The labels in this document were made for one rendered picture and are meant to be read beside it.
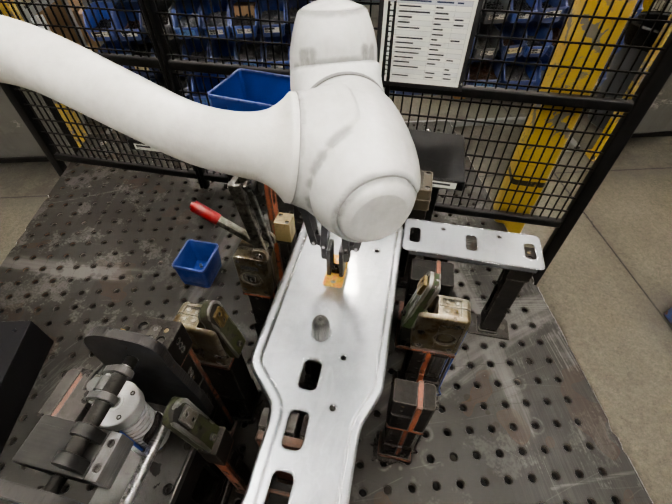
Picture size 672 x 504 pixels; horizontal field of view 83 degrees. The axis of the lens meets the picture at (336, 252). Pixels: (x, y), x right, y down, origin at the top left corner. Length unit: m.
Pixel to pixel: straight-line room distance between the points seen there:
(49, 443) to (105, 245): 0.96
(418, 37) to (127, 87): 0.78
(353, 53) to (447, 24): 0.61
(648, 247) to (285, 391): 2.45
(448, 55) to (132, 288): 1.06
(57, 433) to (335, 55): 0.50
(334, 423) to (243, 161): 0.42
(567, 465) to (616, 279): 1.60
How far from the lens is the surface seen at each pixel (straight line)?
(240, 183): 0.66
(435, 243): 0.85
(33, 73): 0.48
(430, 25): 1.05
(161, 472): 0.69
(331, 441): 0.62
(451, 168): 1.01
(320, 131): 0.33
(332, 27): 0.45
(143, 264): 1.33
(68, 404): 0.66
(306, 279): 0.76
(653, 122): 3.52
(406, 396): 0.66
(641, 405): 2.12
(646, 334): 2.35
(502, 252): 0.87
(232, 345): 0.68
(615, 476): 1.08
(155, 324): 0.61
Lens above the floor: 1.59
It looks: 48 degrees down
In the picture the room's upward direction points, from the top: straight up
